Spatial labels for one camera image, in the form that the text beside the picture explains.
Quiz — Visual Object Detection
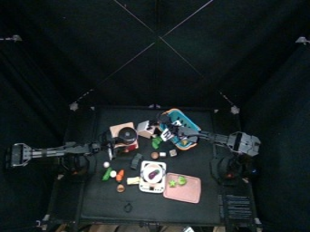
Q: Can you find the black toy pot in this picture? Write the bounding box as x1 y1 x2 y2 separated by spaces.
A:
116 127 138 146

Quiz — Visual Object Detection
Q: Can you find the white printed toy carton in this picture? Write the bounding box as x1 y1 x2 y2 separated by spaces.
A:
159 128 175 142

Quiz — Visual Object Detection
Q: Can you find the red toy piece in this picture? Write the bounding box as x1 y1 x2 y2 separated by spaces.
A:
122 142 140 154

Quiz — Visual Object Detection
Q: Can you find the teal basket with orange rim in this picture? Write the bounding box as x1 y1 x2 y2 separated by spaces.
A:
156 108 201 151

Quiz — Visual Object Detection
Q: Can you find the green toy leafy vegetable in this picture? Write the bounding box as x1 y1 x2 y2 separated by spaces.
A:
149 136 164 150

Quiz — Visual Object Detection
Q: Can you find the white toy cube box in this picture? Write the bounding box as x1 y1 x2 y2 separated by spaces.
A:
134 120 157 140

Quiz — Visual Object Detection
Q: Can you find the black toy block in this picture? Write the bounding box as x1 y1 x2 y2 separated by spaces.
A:
129 152 144 170

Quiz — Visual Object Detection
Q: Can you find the green toy cucumber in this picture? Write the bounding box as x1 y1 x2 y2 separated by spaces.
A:
100 167 113 182

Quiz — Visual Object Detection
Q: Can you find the orange toy carrot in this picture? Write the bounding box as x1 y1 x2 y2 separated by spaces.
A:
114 169 125 183

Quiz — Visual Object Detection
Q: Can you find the pale yellow toy cheese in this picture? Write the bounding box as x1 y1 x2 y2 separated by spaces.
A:
125 176 141 186

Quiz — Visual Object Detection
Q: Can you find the purple toy eggplant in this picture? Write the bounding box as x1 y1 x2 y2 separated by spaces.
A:
146 169 161 179

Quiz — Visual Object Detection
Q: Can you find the white toy stove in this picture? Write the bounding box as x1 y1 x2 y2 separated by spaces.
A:
137 159 168 195

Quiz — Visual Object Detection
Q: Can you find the pink cutting board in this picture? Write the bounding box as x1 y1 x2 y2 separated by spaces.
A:
161 172 201 205

